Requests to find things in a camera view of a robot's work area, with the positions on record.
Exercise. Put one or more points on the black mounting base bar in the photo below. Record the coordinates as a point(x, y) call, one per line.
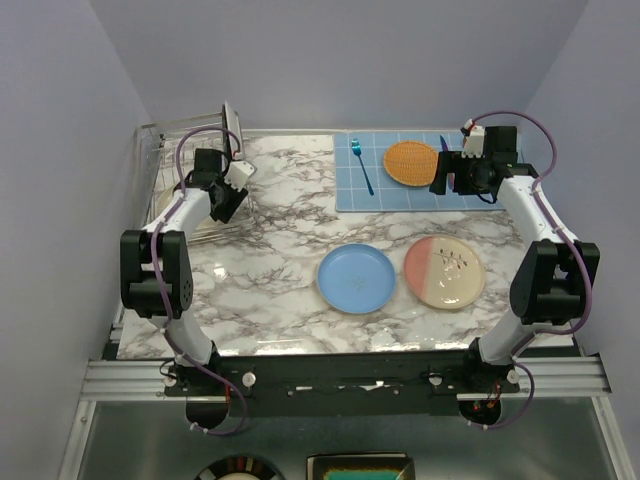
point(386, 383)

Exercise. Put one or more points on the pink and cream plate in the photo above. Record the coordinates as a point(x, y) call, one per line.
point(444, 272)

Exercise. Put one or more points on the blue tiled placemat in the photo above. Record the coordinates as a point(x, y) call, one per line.
point(390, 196)

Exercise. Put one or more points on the round striped object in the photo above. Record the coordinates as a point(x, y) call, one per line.
point(240, 467)

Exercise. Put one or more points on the woven wicker trivet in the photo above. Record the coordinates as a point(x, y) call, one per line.
point(411, 163)

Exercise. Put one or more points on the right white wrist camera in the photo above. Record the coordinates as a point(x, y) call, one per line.
point(473, 139)

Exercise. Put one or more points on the dark rectangular tray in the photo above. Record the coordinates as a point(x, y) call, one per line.
point(374, 465)

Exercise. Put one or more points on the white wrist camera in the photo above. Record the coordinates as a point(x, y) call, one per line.
point(238, 174)
point(473, 139)

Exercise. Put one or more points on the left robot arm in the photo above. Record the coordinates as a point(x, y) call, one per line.
point(156, 278)

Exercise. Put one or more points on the cream white plate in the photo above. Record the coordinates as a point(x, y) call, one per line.
point(164, 199)

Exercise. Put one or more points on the aluminium extrusion rail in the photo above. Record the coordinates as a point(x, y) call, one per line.
point(565, 377)

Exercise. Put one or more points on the iridescent table knife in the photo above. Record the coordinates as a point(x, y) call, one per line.
point(444, 144)

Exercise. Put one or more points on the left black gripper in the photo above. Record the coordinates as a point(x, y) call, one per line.
point(236, 198)

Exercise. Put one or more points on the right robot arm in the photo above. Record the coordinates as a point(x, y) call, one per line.
point(551, 292)

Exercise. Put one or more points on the wire dish rack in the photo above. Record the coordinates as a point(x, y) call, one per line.
point(155, 171)

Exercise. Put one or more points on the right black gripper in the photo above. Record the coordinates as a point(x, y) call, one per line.
point(453, 162)

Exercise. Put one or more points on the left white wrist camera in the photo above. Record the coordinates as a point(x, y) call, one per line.
point(238, 174)

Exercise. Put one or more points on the blue metal fork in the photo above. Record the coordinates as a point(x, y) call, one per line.
point(357, 152)

